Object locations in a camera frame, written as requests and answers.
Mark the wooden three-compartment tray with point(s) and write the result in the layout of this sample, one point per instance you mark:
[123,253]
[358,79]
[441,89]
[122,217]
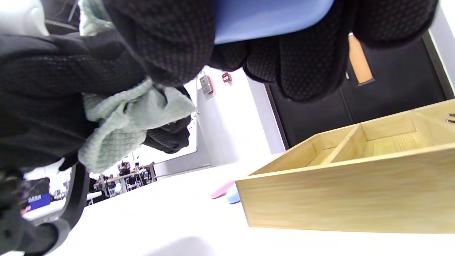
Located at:
[337,199]

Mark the person's right hand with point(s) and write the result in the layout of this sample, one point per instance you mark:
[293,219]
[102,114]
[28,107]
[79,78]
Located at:
[170,42]

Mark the grey red wall box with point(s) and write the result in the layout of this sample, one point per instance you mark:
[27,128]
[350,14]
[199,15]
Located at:
[207,85]

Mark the person's left hand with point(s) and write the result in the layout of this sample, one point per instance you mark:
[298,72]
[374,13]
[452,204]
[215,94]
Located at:
[42,89]

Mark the green fish scale cleaning cloth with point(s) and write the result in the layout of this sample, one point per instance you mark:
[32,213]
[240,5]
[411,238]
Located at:
[117,142]

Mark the black double door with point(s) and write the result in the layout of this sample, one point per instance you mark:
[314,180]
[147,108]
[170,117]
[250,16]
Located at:
[391,89]

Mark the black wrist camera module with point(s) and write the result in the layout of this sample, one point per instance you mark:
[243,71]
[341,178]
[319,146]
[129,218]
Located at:
[21,231]

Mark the small red wall alarm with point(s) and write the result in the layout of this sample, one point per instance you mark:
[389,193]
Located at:
[226,77]

